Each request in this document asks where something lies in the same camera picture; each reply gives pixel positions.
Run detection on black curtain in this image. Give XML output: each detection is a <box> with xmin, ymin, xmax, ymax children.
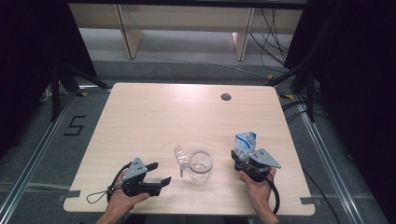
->
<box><xmin>0</xmin><ymin>0</ymin><xmax>98</xmax><ymax>161</ymax></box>
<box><xmin>283</xmin><ymin>0</ymin><xmax>396</xmax><ymax>224</ymax></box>

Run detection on black cable bundle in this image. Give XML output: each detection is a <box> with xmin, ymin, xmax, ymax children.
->
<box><xmin>249</xmin><ymin>7</ymin><xmax>291</xmax><ymax>75</ymax></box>

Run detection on person's right hand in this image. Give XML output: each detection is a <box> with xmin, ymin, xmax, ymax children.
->
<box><xmin>238</xmin><ymin>166</ymin><xmax>278</xmax><ymax>208</ymax></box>

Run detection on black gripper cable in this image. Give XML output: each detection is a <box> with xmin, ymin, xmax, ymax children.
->
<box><xmin>106</xmin><ymin>161</ymin><xmax>134</xmax><ymax>203</ymax></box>
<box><xmin>264</xmin><ymin>172</ymin><xmax>281</xmax><ymax>216</ymax></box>

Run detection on clear glass mug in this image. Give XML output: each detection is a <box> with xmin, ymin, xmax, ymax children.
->
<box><xmin>173</xmin><ymin>144</ymin><xmax>215</xmax><ymax>183</ymax></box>

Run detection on black floor cables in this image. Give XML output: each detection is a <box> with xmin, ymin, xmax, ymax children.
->
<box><xmin>280</xmin><ymin>98</ymin><xmax>329</xmax><ymax>123</ymax></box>

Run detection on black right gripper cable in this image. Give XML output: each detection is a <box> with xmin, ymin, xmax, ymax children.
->
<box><xmin>264</xmin><ymin>172</ymin><xmax>281</xmax><ymax>216</ymax></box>

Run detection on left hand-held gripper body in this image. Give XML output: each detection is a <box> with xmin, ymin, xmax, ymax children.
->
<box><xmin>121</xmin><ymin>157</ymin><xmax>163</xmax><ymax>198</ymax></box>

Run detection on aluminium floor rail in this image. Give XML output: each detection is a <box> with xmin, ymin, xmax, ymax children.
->
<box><xmin>295</xmin><ymin>94</ymin><xmax>366</xmax><ymax>224</ymax></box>
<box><xmin>0</xmin><ymin>90</ymin><xmax>77</xmax><ymax>224</ymax></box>

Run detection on thin black wrist strap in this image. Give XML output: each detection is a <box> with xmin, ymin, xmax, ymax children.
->
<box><xmin>85</xmin><ymin>189</ymin><xmax>110</xmax><ymax>205</ymax></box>

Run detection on beige wooden desk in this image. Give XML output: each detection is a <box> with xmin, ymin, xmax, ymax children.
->
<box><xmin>68</xmin><ymin>3</ymin><xmax>304</xmax><ymax>63</ymax></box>

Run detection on person's left hand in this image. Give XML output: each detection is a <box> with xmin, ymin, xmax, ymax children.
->
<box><xmin>102</xmin><ymin>169</ymin><xmax>151</xmax><ymax>220</ymax></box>

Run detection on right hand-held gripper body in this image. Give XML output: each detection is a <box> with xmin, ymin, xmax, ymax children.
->
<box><xmin>234</xmin><ymin>147</ymin><xmax>282</xmax><ymax>183</ymax></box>

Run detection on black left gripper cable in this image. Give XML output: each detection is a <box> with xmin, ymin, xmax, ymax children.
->
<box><xmin>106</xmin><ymin>161</ymin><xmax>134</xmax><ymax>203</ymax></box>

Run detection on white and blue milk pouch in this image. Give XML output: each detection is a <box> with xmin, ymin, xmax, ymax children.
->
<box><xmin>233</xmin><ymin>131</ymin><xmax>258</xmax><ymax>163</ymax></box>

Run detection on black metal stand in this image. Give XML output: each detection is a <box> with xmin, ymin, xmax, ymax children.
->
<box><xmin>265</xmin><ymin>61</ymin><xmax>317</xmax><ymax>123</ymax></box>
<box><xmin>49</xmin><ymin>62</ymin><xmax>112</xmax><ymax>122</ymax></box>

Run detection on black floor cable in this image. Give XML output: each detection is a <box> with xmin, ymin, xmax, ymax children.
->
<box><xmin>302</xmin><ymin>169</ymin><xmax>344</xmax><ymax>224</ymax></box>

